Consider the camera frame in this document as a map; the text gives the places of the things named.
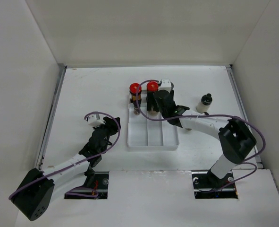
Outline black-capped beige bottle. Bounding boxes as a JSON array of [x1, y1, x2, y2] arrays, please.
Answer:
[[147, 110, 160, 117], [196, 93, 213, 113]]

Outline small black-capped spice jar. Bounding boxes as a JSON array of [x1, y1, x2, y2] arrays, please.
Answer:
[[133, 102, 140, 115]]

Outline red-capped amber sauce jar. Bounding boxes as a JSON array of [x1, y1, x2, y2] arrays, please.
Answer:
[[129, 83, 142, 104]]

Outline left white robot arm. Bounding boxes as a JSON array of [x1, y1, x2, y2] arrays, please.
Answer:
[[8, 112, 121, 221]]

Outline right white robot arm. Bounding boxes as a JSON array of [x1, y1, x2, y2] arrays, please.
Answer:
[[147, 90, 256, 187]]

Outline white compartment organizer tray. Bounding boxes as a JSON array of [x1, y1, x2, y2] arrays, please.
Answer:
[[127, 90, 179, 151]]

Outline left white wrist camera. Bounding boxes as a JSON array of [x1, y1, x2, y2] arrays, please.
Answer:
[[85, 113, 105, 127]]

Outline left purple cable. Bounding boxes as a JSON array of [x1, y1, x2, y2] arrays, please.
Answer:
[[8, 111, 121, 201]]

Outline purple cable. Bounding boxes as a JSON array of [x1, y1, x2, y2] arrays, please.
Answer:
[[134, 79, 266, 190], [8, 111, 121, 201]]

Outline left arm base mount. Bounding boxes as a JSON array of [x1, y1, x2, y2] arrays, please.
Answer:
[[64, 172, 110, 200]]

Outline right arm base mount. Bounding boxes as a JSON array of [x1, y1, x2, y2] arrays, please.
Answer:
[[192, 171, 238, 199]]

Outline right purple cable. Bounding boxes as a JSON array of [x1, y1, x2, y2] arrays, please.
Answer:
[[134, 79, 266, 190]]

